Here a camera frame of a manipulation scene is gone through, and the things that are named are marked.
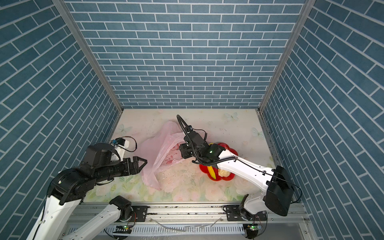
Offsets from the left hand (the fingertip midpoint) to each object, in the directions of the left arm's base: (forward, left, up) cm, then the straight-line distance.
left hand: (142, 162), depth 64 cm
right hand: (+12, -15, -6) cm, 21 cm away
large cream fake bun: (+3, -39, -21) cm, 44 cm away
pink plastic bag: (+12, -5, -10) cm, 16 cm away
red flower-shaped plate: (+6, -29, -23) cm, 38 cm away
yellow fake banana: (+4, -32, -22) cm, 39 cm away
